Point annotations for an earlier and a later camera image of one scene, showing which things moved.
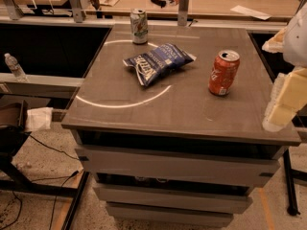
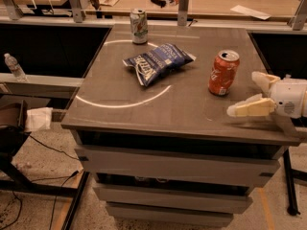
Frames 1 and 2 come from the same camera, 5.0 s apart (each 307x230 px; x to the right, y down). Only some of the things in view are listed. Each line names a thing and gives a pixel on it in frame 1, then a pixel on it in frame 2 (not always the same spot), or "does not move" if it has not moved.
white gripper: (296, 43) to (289, 97)
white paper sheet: (251, 12) does not move
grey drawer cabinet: (169, 125) does not move
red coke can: (224, 72) does not move
